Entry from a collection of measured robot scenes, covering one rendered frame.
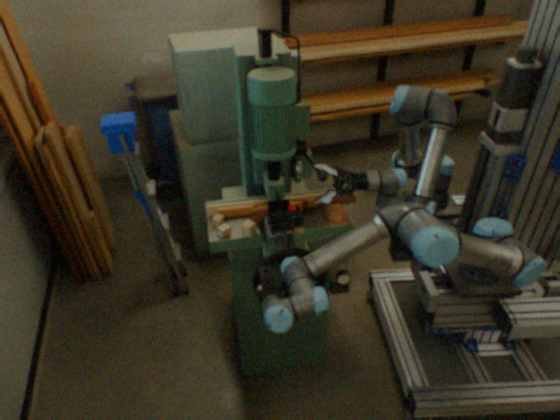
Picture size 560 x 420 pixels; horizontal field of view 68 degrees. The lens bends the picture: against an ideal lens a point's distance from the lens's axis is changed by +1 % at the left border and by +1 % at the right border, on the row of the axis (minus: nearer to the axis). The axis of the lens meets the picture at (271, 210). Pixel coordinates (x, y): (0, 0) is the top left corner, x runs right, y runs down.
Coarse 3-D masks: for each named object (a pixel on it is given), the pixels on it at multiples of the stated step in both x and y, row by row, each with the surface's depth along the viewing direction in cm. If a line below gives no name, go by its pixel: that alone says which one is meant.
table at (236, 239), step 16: (320, 208) 183; (208, 224) 176; (240, 224) 175; (256, 224) 174; (304, 224) 173; (320, 224) 173; (352, 224) 173; (224, 240) 167; (240, 240) 168; (256, 240) 169; (288, 256) 164
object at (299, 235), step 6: (264, 222) 169; (294, 228) 161; (300, 228) 161; (270, 234) 159; (294, 234) 159; (300, 234) 159; (270, 240) 158; (294, 240) 160; (300, 240) 160; (270, 246) 160; (276, 246) 160; (288, 246) 161; (300, 246) 162; (270, 252) 161
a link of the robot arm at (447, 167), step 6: (444, 156) 189; (444, 162) 185; (450, 162) 185; (444, 168) 183; (450, 168) 184; (444, 174) 185; (450, 174) 186; (438, 180) 187; (444, 180) 187; (450, 180) 189; (438, 186) 189; (444, 186) 189
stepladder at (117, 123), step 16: (128, 112) 213; (112, 128) 202; (128, 128) 204; (112, 144) 204; (128, 144) 206; (128, 160) 212; (144, 176) 233; (144, 192) 221; (144, 208) 227; (160, 208) 251; (160, 224) 235; (160, 240) 261; (160, 256) 247; (176, 256) 257; (176, 272) 254; (176, 288) 266
